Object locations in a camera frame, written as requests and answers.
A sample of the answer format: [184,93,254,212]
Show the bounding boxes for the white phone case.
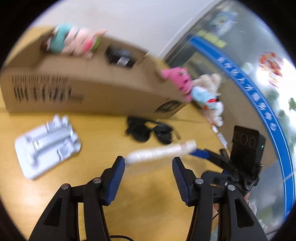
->
[125,139,197,165]

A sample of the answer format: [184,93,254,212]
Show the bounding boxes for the black sunglasses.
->
[125,116,181,145]

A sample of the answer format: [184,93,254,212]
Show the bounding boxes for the white folding phone stand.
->
[15,115,81,180]

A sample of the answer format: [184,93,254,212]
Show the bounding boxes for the black charger box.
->
[105,45,137,68]

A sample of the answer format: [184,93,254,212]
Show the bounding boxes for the pink pig plush toy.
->
[41,24,107,60]

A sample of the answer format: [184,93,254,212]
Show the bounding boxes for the person's right hand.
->
[213,193,250,211]

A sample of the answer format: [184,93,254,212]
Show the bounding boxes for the light blue plush toy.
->
[191,86,218,110]

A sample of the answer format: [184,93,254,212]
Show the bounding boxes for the beige bunny plush toy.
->
[191,73,224,127]

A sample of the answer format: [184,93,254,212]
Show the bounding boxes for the magenta bear plush toy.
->
[161,67,193,102]

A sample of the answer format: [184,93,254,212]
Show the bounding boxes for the brown cardboard box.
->
[1,27,188,118]

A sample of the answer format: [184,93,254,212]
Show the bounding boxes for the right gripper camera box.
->
[230,126,266,169]

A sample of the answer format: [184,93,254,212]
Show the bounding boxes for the black cable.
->
[109,234,135,241]

